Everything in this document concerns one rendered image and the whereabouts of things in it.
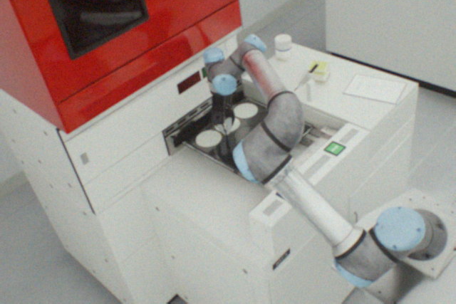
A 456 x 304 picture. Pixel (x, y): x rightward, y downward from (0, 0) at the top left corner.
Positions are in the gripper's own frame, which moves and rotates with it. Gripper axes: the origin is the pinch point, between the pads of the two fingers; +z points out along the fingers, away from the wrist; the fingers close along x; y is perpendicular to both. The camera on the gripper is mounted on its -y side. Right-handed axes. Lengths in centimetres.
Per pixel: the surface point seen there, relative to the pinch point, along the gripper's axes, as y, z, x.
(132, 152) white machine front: -14.7, -5.9, 33.3
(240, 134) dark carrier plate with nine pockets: 0.4, 1.4, -5.5
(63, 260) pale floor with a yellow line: 13, 91, 103
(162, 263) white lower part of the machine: -17, 57, 35
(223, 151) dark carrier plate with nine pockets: -9.1, 1.4, 0.8
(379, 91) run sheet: 12, -6, -60
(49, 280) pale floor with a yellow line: 0, 91, 106
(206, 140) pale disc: -2.1, 1.3, 7.9
